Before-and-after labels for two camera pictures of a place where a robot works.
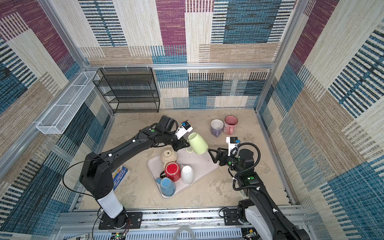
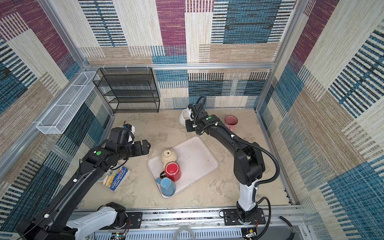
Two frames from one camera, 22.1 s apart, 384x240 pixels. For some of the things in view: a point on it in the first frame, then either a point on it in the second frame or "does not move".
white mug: [187, 174] -> [185, 115]
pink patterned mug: [230, 122] does not move
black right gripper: [224, 154] -> [189, 126]
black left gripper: [181, 142] -> [139, 151]
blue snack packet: [117, 175] does not move
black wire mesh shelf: [129, 89] does not move
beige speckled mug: [167, 155] does not move
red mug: [172, 170] does not move
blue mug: [167, 187] does not move
